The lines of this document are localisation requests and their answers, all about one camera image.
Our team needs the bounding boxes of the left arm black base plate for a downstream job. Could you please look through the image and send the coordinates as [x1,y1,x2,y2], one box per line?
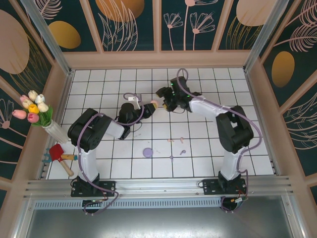
[70,179,117,198]

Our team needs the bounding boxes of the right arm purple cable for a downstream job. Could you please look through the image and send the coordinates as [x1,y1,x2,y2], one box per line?
[177,68,263,214]

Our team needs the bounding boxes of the artificial tulip bouquet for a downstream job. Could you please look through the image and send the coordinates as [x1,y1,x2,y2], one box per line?
[11,90,54,127]

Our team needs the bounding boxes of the aluminium mounting rail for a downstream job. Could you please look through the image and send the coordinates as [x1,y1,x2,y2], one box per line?
[23,175,295,200]

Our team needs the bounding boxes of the red toy shovel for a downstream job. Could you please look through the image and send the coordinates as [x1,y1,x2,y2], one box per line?
[49,144,79,162]

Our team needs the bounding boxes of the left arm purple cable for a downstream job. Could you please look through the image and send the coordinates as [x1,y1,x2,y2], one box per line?
[77,92,145,216]

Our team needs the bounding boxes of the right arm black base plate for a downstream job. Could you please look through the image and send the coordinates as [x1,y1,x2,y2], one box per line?
[202,178,248,196]

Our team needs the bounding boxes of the white ribbed vase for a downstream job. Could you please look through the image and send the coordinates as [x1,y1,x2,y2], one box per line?
[41,120,69,144]

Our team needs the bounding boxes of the thin base power wires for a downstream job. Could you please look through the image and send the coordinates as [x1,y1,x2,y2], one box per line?
[70,178,109,203]
[221,170,250,214]

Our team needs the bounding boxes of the aluminium corner post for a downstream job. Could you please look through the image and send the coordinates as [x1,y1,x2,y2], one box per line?
[19,0,75,76]
[243,0,290,72]

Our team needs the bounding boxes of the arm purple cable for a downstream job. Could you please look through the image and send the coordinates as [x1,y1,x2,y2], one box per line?
[77,92,145,216]
[177,68,263,214]

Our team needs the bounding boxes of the slotted grey cable duct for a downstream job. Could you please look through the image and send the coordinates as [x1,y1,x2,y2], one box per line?
[33,199,223,211]

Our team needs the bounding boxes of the grey sheet metal panel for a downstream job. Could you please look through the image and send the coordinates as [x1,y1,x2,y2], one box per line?
[24,195,307,238]

